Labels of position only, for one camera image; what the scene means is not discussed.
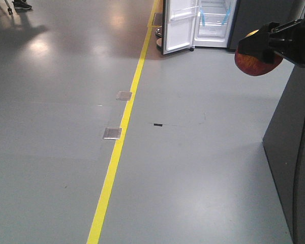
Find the metal floor plate near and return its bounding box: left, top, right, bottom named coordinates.
left=103, top=127, right=122, bottom=140

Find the black shoe of person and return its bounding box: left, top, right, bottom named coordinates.
left=12, top=0, right=33, bottom=11

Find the metal floor plate far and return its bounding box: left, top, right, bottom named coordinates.
left=116, top=91, right=132, bottom=101

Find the white open fridge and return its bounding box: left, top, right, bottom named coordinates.
left=193, top=0, right=239, bottom=48

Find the fridge door with shelves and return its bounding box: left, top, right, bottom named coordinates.
left=162, top=0, right=199, bottom=55

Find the dark grey cabinet side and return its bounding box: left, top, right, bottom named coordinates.
left=263, top=66, right=305, bottom=243

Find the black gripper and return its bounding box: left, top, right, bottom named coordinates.
left=237, top=13, right=305, bottom=68

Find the red yellow apple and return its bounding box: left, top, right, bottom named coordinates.
left=234, top=44, right=283, bottom=76

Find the metal floor plate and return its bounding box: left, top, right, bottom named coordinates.
left=103, top=127, right=122, bottom=140
left=116, top=91, right=132, bottom=101

